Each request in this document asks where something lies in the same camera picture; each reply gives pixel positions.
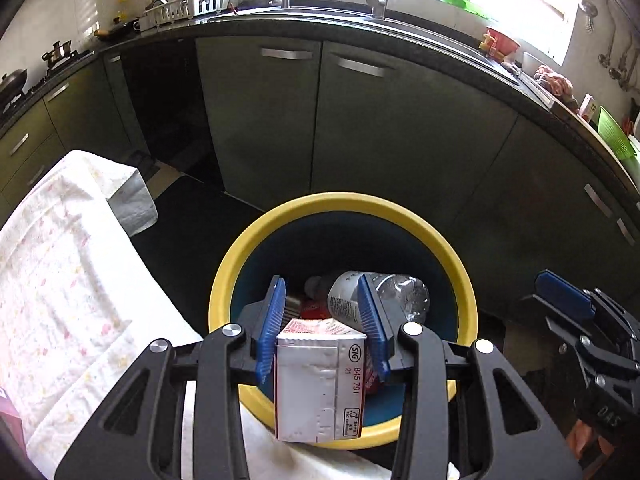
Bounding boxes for white floral tablecloth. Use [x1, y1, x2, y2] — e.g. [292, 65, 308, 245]
[0, 149, 461, 480]

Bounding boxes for white dish rack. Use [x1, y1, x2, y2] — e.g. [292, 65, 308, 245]
[139, 0, 244, 31]

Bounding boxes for red and white milk carton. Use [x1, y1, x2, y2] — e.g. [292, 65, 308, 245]
[274, 317, 371, 444]

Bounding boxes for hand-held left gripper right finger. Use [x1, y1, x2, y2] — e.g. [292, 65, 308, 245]
[356, 272, 586, 480]

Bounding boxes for green lower cabinets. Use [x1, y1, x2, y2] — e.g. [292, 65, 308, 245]
[0, 30, 640, 321]

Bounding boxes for green plastic colander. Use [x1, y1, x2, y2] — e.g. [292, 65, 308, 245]
[597, 105, 640, 162]

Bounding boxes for black kitchen countertop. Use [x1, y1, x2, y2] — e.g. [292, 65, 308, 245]
[0, 2, 640, 196]

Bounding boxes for pink raw meat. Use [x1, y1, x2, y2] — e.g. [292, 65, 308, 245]
[532, 64, 577, 102]

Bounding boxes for hanging steel ladles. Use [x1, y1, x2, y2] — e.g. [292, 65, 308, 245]
[597, 35, 637, 92]

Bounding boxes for black wok with lid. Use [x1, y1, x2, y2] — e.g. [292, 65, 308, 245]
[0, 69, 29, 99]

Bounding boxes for yellow rimmed trash bin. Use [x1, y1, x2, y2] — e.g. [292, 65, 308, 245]
[209, 191, 478, 450]

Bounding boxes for small steel pot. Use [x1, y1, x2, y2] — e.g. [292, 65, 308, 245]
[42, 39, 77, 69]

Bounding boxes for person's right hand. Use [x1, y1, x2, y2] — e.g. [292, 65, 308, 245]
[567, 417, 608, 462]

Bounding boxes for red plastic cup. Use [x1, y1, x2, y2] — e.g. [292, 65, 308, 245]
[481, 27, 522, 59]

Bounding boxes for black pan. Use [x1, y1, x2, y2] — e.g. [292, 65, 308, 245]
[95, 17, 142, 41]

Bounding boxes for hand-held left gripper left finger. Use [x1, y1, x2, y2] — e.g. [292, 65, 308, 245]
[54, 275, 288, 480]

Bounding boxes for crushed clear plastic bottle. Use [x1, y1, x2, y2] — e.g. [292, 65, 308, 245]
[304, 270, 431, 334]

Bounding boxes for hanging steel strainer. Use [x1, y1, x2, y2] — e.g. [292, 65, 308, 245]
[579, 0, 599, 32]

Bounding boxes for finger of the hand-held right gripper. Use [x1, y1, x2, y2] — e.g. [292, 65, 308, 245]
[534, 270, 597, 319]
[519, 295, 582, 347]

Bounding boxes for black gas stove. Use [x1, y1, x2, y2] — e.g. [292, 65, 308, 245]
[0, 50, 96, 117]

